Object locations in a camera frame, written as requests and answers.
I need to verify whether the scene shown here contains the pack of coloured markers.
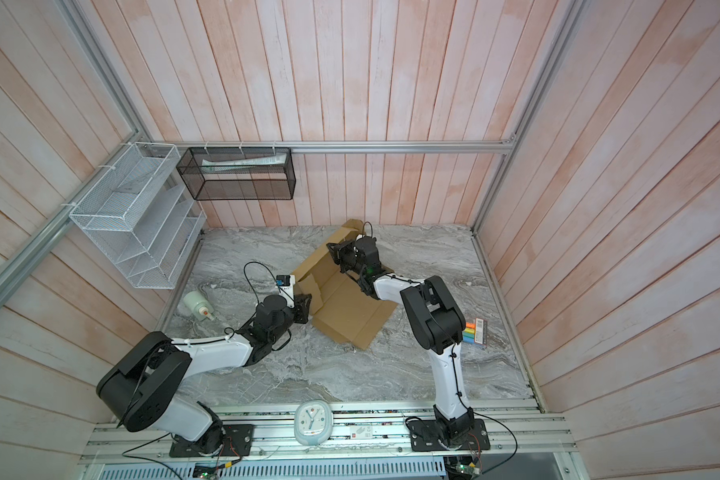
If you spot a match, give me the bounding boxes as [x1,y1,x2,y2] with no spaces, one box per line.
[463,318,488,347]

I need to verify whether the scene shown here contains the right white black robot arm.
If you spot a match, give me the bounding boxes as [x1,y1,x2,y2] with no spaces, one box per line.
[326,235,475,448]

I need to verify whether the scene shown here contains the small white label card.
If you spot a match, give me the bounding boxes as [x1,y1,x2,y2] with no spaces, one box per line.
[350,425,374,440]

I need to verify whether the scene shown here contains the pale blue alarm clock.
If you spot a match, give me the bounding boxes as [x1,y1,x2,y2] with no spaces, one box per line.
[294,400,334,446]

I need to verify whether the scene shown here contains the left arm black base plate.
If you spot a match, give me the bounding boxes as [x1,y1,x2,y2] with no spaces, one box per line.
[169,424,255,458]

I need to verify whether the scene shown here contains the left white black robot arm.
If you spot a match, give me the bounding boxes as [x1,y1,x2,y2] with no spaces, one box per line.
[96,293,312,456]

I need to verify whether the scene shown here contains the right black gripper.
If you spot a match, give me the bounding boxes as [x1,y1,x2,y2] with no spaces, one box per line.
[328,241,368,280]

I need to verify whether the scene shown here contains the white paper in basket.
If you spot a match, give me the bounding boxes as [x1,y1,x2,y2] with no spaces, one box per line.
[201,154,288,174]

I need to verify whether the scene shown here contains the aluminium front rail frame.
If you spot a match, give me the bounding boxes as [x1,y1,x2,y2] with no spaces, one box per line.
[80,399,588,479]

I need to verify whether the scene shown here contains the white wire mesh shelf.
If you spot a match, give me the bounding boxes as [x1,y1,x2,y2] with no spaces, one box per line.
[70,142,206,290]

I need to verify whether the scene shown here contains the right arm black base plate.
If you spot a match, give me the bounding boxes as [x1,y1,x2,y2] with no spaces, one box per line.
[404,417,490,452]

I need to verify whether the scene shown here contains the black mesh wall basket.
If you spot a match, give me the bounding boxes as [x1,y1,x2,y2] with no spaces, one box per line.
[177,146,297,201]

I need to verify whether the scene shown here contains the brown cardboard box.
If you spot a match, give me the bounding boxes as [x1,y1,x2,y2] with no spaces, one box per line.
[293,245,397,350]

